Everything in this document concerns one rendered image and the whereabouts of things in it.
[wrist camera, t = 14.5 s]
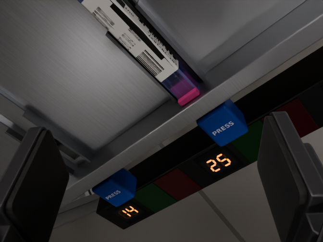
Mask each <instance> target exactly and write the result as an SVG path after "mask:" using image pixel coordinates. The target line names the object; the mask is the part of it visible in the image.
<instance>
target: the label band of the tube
mask: <svg viewBox="0 0 323 242"><path fill-rule="evenodd" d="M81 4H82V5H83V6H84V7H85V8H86V9H87V10H88V11H89V12H90V13H91V14H92V15H93V16H94V17H95V18H96V19H97V20H98V21H99V22H100V23H101V24H102V25H103V26H104V27H105V28H106V29H107V30H108V31H109V32H110V33H111V34H112V35H113V36H114V37H115V38H116V39H117V40H118V41H119V42H120V43H121V44H122V45H123V46H124V47H125V48H126V49H127V50H128V51H129V52H130V53H131V54H132V55H133V56H134V57H135V58H136V59H137V60H138V61H139V62H140V63H141V64H142V65H143V66H144V67H145V68H146V69H147V70H148V71H149V72H150V73H151V74H152V75H154V76H155V77H156V78H157V79H158V80H159V81H160V82H162V81H163V80H165V79H166V78H167V77H169V76H170V75H171V74H173V73H174V72H175V71H176V70H178V60H177V59H176V58H175V57H174V56H173V54H172V53H171V52H170V51H169V50H168V49H167V48H166V47H165V46H164V45H163V44H162V42H161V41H159V40H158V39H157V38H156V36H155V35H154V34H153V33H152V32H151V31H150V30H149V29H148V28H147V27H146V26H145V24H144V23H143V22H142V21H141V20H140V19H139V18H138V17H137V16H136V15H135V14H134V13H133V11H132V10H131V9H130V8H129V7H128V6H127V5H126V4H125V3H124V2H123V1H122V0H83V1H82V3H81Z"/></svg>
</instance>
